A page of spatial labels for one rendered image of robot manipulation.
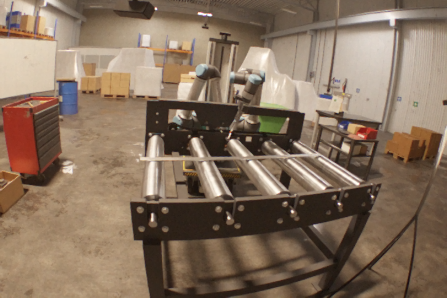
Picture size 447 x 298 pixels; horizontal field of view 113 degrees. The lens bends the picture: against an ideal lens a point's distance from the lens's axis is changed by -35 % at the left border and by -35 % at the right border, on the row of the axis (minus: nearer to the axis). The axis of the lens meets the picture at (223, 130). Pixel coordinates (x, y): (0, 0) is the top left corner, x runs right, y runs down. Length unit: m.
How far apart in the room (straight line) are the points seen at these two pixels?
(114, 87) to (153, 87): 1.67
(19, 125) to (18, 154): 0.36
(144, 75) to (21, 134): 7.46
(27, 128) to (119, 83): 7.24
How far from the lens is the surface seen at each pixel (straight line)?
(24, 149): 2.90
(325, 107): 8.29
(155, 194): 0.93
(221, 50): 2.63
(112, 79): 9.69
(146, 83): 9.70
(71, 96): 6.60
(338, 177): 1.56
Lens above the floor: 1.41
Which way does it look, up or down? 15 degrees down
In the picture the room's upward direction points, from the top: 7 degrees clockwise
